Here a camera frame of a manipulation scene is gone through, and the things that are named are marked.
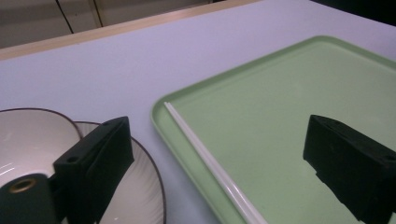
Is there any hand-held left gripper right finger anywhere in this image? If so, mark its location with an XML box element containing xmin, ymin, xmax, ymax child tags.
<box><xmin>303</xmin><ymin>114</ymin><xmax>396</xmax><ymax>224</ymax></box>

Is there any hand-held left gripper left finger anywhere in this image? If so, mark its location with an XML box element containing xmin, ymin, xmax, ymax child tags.
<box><xmin>52</xmin><ymin>116</ymin><xmax>135</xmax><ymax>224</ymax></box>

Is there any white plate with dark rim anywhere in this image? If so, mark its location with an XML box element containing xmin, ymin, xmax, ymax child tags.
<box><xmin>60</xmin><ymin>120</ymin><xmax>167</xmax><ymax>224</ymax></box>

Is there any white bowl with dark rim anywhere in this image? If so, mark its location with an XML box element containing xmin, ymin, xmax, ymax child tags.
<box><xmin>0</xmin><ymin>107</ymin><xmax>83</xmax><ymax>189</ymax></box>

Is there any green plastic tray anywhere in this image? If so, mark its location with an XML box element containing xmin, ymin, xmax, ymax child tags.
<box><xmin>149</xmin><ymin>35</ymin><xmax>396</xmax><ymax>224</ymax></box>

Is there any white chopstick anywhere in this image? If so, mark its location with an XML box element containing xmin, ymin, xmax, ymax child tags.
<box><xmin>165</xmin><ymin>101</ymin><xmax>269</xmax><ymax>224</ymax></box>

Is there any black power cable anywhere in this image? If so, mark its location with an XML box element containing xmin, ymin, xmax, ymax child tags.
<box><xmin>55</xmin><ymin>0</ymin><xmax>75</xmax><ymax>35</ymax></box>

